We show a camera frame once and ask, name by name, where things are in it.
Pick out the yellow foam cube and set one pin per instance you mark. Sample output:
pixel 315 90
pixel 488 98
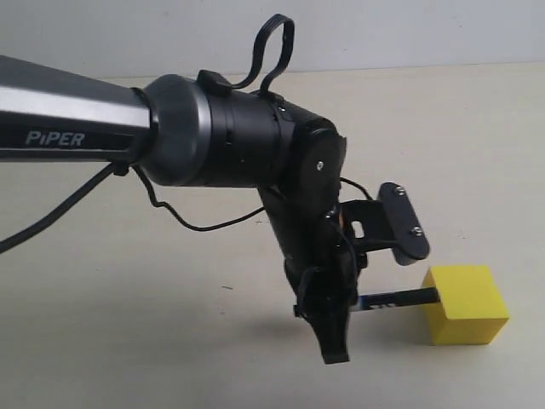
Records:
pixel 470 309

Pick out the black and white marker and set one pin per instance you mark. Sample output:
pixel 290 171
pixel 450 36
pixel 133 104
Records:
pixel 396 299

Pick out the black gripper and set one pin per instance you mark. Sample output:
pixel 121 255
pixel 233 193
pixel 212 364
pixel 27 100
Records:
pixel 323 297

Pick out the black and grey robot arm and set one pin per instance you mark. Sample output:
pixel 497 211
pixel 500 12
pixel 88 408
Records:
pixel 203 132

